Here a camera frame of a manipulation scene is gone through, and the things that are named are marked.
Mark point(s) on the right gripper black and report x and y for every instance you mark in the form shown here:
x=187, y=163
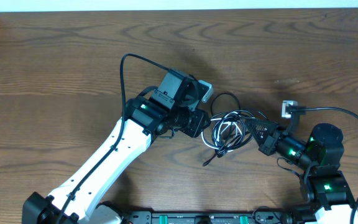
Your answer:
x=273, y=134

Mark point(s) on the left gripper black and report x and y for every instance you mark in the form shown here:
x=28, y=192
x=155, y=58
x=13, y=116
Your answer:
x=196, y=129

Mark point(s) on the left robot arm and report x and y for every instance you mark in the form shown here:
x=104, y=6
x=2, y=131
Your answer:
x=77, y=198

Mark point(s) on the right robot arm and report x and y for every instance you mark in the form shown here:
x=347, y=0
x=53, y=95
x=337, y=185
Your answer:
x=327, y=195

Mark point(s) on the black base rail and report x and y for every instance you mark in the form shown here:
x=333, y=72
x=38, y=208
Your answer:
x=204, y=217

